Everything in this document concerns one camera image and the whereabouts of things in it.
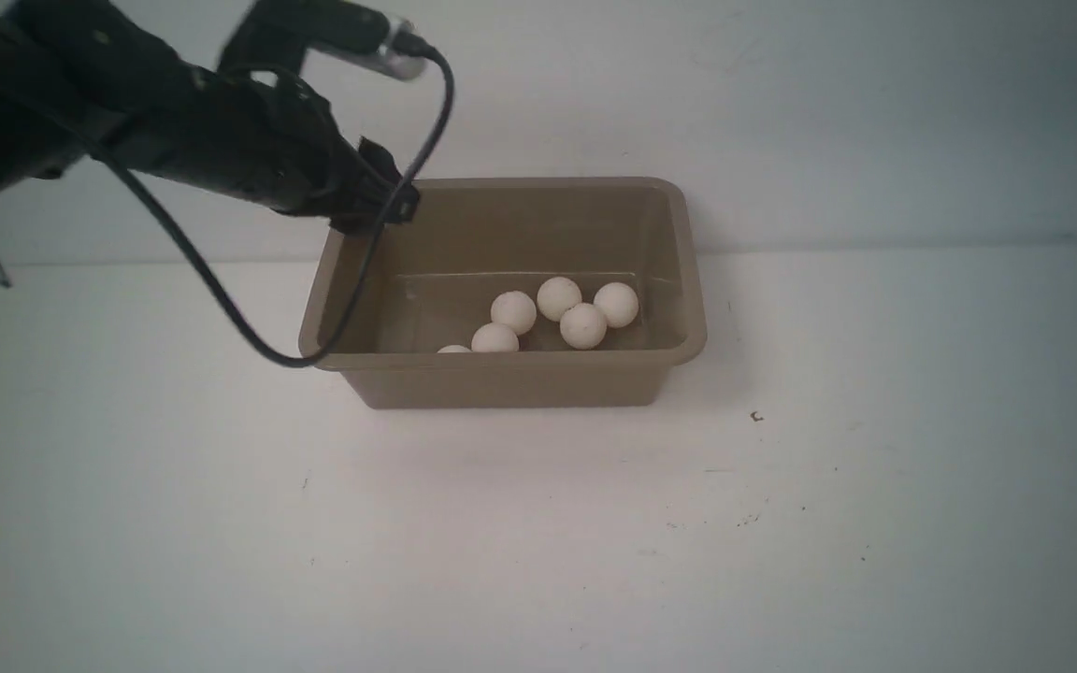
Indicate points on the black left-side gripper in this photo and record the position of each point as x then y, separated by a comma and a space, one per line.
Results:
277, 146

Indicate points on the dark left-side robot arm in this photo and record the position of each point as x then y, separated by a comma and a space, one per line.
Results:
77, 77

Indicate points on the tan plastic bin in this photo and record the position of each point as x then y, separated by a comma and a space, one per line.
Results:
431, 284

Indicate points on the left-side silver wrist camera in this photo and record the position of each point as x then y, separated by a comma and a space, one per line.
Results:
282, 32

